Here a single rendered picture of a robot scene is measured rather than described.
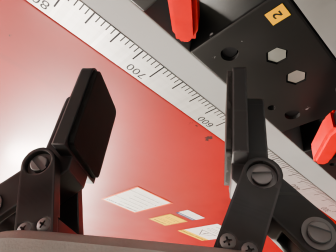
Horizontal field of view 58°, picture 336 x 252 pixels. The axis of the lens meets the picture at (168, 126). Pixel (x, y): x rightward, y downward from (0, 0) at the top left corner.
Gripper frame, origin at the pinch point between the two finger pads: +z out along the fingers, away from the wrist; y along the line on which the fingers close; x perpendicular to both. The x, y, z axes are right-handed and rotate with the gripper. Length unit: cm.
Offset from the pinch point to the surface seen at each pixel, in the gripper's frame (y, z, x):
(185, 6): 0.2, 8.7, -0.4
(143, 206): -11.7, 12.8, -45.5
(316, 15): 8.8, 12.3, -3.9
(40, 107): -18.3, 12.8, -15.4
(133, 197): -12.8, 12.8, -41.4
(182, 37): -0.1, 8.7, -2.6
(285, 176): 11.5, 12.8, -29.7
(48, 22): -11.8, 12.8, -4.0
